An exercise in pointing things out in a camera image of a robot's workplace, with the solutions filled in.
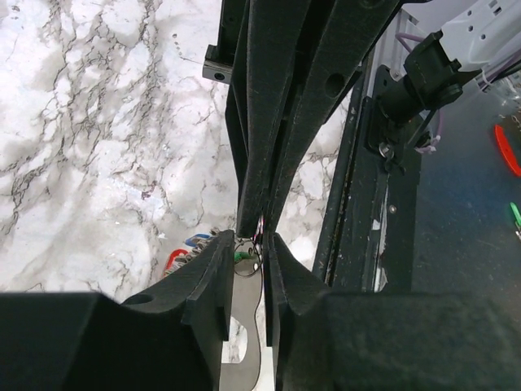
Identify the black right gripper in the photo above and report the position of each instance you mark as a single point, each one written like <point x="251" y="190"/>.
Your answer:
<point x="333" y="38"/>

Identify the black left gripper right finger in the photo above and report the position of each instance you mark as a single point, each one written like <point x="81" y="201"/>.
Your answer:
<point x="327" y="339"/>

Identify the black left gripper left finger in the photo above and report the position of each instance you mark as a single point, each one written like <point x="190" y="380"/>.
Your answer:
<point x="167" y="337"/>

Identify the red key tag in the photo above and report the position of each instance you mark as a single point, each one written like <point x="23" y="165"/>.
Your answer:
<point x="177" y="259"/>

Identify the blue key tag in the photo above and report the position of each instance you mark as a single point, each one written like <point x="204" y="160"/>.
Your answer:
<point x="198" y="240"/>

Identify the green key tag with key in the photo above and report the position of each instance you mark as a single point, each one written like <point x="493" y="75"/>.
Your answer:
<point x="240" y="256"/>

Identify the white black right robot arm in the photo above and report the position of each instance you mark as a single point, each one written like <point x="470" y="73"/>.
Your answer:
<point x="436" y="69"/>

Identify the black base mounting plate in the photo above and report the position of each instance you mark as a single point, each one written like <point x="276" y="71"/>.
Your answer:
<point x="366" y="242"/>

